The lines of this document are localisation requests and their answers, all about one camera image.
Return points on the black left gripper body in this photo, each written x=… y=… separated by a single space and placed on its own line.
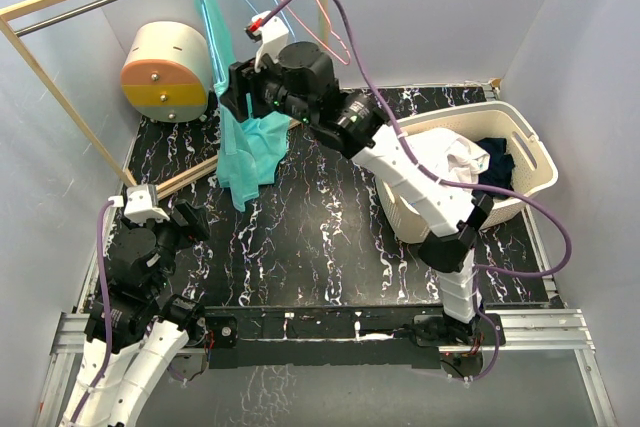
x=172 y=234

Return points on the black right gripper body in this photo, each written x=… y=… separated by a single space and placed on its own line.
x=266 y=88

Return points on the teal t shirt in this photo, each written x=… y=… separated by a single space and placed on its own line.
x=250 y=151

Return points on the white t shirt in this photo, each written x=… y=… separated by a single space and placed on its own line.
x=449 y=156

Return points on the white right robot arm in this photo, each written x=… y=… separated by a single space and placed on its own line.
x=300 y=83

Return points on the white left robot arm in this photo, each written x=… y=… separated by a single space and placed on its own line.
x=131 y=336

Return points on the cream round drawer cabinet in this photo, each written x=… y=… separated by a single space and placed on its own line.
x=167 y=75

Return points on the navy blue garment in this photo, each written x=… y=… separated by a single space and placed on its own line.
x=501 y=163

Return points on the cream plastic laundry basket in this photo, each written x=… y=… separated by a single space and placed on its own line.
x=534 y=169

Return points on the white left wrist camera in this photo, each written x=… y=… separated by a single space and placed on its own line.
x=140 y=204

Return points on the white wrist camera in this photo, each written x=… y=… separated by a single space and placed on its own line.
x=140 y=204
x=272 y=35

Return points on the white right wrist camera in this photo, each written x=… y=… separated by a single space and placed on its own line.
x=272 y=35

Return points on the aluminium base frame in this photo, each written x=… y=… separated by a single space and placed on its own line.
x=377 y=335

